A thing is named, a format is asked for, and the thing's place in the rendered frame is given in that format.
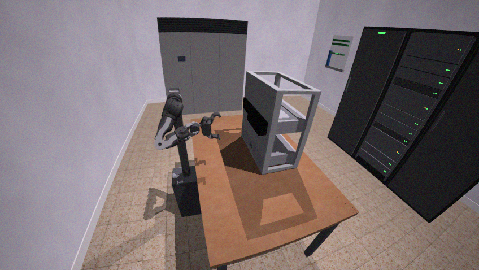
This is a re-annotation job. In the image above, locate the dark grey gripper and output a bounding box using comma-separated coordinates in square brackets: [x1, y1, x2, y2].
[199, 112, 221, 140]

